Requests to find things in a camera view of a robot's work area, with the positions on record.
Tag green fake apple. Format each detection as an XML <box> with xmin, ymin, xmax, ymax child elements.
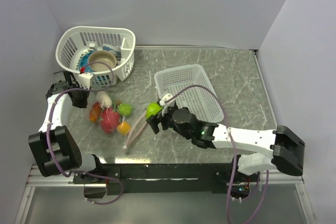
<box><xmin>146</xmin><ymin>102</ymin><xmax>163</xmax><ymax>119</ymax></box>

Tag white perforated rectangular basket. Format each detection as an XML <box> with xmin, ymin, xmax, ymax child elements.
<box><xmin>154</xmin><ymin>64</ymin><xmax>224</xmax><ymax>123</ymax></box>

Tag clear zip top bag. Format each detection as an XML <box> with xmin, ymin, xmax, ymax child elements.
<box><xmin>89</xmin><ymin>96</ymin><xmax>146</xmax><ymax>152</ymax></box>

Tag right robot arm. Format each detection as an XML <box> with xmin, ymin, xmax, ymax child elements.
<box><xmin>145</xmin><ymin>103</ymin><xmax>305</xmax><ymax>181</ymax></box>

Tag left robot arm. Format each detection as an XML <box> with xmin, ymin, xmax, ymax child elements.
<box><xmin>28</xmin><ymin>71</ymin><xmax>104</xmax><ymax>183</ymax></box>

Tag white fake radish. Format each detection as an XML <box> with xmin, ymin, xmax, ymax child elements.
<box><xmin>96</xmin><ymin>91</ymin><xmax>112</xmax><ymax>108</ymax></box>

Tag orange fake fruit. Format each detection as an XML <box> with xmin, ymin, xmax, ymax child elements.
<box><xmin>117</xmin><ymin>121</ymin><xmax>132</xmax><ymax>135</ymax></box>

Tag red fake strawberry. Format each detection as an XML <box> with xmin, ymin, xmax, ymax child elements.
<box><xmin>99</xmin><ymin>108</ymin><xmax>120</xmax><ymax>134</ymax></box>

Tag blue plate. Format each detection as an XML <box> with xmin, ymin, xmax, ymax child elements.
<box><xmin>78</xmin><ymin>51</ymin><xmax>94</xmax><ymax>72</ymax></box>

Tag beige bowl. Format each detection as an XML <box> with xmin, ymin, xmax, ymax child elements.
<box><xmin>88</xmin><ymin>50</ymin><xmax>117</xmax><ymax>72</ymax></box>

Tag white slatted round basket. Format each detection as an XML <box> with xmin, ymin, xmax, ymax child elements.
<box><xmin>55</xmin><ymin>26</ymin><xmax>136</xmax><ymax>87</ymax></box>

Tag blue patterned white dish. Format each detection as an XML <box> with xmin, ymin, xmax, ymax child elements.
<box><xmin>102</xmin><ymin>44</ymin><xmax>122</xmax><ymax>61</ymax></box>

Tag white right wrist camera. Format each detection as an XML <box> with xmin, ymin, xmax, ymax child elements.
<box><xmin>159</xmin><ymin>93</ymin><xmax>175</xmax><ymax>107</ymax></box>

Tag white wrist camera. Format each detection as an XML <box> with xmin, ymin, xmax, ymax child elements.
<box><xmin>159</xmin><ymin>93</ymin><xmax>175</xmax><ymax>107</ymax></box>
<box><xmin>77</xmin><ymin>72</ymin><xmax>94</xmax><ymax>90</ymax></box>

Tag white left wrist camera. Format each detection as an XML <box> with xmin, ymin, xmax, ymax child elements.
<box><xmin>77</xmin><ymin>72</ymin><xmax>94</xmax><ymax>90</ymax></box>

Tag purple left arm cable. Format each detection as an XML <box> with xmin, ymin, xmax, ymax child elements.
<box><xmin>46</xmin><ymin>61</ymin><xmax>124</xmax><ymax>206</ymax></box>

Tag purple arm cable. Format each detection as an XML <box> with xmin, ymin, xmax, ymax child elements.
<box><xmin>165</xmin><ymin>84</ymin><xmax>269</xmax><ymax>224</ymax></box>
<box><xmin>46</xmin><ymin>61</ymin><xmax>124</xmax><ymax>206</ymax></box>

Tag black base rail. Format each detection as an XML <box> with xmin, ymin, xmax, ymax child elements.
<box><xmin>72</xmin><ymin>163</ymin><xmax>258</xmax><ymax>196</ymax></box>

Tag aluminium frame rail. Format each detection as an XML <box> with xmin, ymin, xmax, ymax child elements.
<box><xmin>26</xmin><ymin>166</ymin><xmax>85</xmax><ymax>187</ymax></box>

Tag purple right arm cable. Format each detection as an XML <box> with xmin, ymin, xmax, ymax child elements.
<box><xmin>165</xmin><ymin>84</ymin><xmax>269</xmax><ymax>224</ymax></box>

